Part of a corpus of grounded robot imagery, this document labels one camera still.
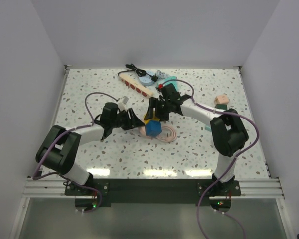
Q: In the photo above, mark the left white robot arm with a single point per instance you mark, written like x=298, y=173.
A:
x=59, y=150

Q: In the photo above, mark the dark green cube socket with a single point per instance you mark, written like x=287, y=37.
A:
x=222, y=107

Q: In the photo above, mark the blue cube socket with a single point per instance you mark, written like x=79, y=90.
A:
x=153, y=128

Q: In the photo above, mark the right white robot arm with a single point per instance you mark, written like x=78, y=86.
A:
x=228, y=132

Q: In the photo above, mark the round light blue socket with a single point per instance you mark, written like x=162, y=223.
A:
x=146, y=79

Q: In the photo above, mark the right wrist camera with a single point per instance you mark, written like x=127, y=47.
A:
x=170, y=94

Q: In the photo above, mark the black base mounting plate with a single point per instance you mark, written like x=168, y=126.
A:
x=201, y=192

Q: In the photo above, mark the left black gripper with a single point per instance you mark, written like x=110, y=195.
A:
x=132, y=122

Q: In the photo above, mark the teal triangular power strip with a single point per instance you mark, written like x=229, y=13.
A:
x=172, y=80

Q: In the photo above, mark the beige long power strip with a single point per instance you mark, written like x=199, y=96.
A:
x=134, y=85

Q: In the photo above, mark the pink round socket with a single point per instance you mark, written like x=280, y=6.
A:
x=221, y=99

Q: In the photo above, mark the yellow cube socket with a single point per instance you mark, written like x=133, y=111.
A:
x=146, y=119

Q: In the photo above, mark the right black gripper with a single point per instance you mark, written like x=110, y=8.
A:
x=154, y=102

